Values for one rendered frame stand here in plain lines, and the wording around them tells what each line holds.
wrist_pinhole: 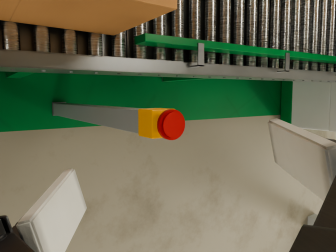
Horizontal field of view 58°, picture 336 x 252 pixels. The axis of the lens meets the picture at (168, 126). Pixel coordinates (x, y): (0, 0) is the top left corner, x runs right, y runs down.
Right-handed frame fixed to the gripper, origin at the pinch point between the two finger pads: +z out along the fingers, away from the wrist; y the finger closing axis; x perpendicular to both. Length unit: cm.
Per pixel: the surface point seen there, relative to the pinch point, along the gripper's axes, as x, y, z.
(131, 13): 22, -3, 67
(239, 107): -36, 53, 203
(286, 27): 11, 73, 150
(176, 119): -5.6, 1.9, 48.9
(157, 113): -4, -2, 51
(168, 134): -8.3, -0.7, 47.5
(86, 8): 25, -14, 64
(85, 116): -4, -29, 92
